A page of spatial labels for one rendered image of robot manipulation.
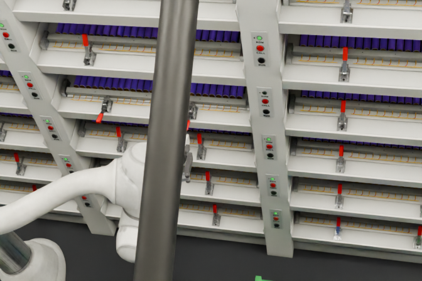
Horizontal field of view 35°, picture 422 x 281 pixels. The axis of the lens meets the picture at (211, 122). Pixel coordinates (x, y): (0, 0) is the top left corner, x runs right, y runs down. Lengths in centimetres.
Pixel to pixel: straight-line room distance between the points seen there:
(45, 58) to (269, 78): 65
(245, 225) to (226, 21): 99
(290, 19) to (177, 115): 122
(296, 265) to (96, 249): 77
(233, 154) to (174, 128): 170
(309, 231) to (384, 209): 31
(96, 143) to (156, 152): 183
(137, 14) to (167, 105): 130
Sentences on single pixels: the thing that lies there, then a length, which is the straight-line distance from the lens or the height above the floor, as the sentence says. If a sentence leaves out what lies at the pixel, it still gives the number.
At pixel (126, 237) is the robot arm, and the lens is 155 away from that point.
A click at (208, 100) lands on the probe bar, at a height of 79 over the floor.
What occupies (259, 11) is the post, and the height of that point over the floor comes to 119.
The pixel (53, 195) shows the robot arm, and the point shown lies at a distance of 154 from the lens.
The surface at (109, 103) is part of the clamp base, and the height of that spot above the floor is 78.
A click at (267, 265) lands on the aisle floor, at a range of 254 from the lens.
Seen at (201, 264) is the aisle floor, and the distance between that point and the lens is 257.
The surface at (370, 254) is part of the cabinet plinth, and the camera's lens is 254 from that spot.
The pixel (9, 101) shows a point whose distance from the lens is 220.
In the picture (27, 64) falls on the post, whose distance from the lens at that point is 200.
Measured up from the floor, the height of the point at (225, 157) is 56.
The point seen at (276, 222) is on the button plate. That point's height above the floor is 24.
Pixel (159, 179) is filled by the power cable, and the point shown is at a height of 191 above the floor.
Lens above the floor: 224
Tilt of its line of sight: 49 degrees down
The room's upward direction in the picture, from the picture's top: 11 degrees counter-clockwise
